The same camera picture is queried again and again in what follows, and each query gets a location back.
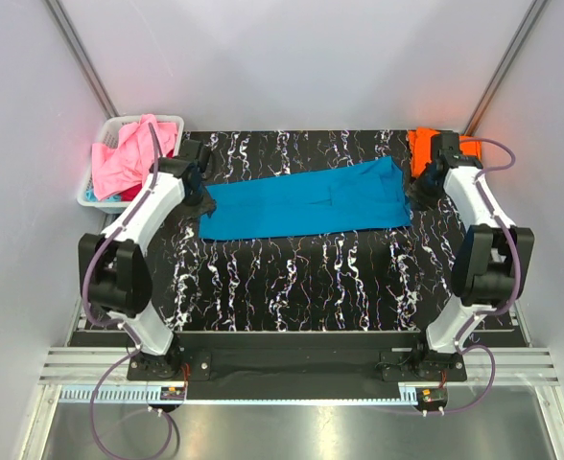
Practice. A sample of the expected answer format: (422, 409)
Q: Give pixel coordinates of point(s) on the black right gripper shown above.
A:
(414, 194)

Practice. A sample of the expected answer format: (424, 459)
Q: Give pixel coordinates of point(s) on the blue t-shirt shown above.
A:
(366, 196)

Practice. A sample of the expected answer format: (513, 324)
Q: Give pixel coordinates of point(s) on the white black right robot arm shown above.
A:
(490, 267)

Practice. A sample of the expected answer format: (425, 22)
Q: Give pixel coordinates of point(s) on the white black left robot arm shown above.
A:
(116, 284)

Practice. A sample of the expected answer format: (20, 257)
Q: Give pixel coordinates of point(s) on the folded orange t-shirt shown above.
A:
(420, 146)

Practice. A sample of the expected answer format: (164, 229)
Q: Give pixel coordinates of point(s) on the red t-shirt in basket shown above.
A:
(130, 194)

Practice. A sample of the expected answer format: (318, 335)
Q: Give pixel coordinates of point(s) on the pink t-shirt in basket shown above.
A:
(116, 169)

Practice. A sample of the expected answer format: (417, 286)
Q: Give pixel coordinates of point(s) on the white plastic laundry basket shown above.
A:
(109, 136)

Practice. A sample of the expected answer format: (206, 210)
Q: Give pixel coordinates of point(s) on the light blue cloth in basket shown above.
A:
(89, 196)

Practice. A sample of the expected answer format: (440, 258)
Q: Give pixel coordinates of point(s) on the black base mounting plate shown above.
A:
(362, 360)

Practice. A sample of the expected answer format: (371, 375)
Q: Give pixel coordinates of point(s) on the slotted white cable duct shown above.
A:
(201, 393)

